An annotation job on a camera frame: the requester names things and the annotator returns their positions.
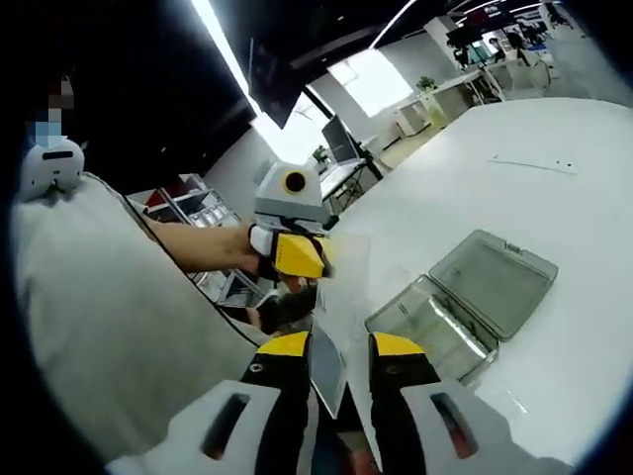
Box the metal shelving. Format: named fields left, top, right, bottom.
left=126, top=186, right=244, bottom=235

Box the white chest-worn device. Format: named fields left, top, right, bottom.
left=18, top=137, right=86, bottom=203

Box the grey transparent guide fixture box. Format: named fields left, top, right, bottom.
left=364, top=229, right=560, bottom=388

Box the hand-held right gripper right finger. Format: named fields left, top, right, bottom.
left=368, top=331, right=526, bottom=475

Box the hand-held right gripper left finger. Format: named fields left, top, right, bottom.
left=167, top=330, right=317, bottom=475

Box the white cabinet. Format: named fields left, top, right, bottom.
left=397, top=95, right=445, bottom=139

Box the white low-back chair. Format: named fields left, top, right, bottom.
left=487, top=57, right=554, bottom=91

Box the grey monitor on stand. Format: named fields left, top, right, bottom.
left=319, top=113, right=358, bottom=165

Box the white table strip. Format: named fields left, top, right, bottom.
left=488, top=152, right=579, bottom=175

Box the person's left hand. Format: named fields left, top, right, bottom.
left=219, top=224, right=261, bottom=272

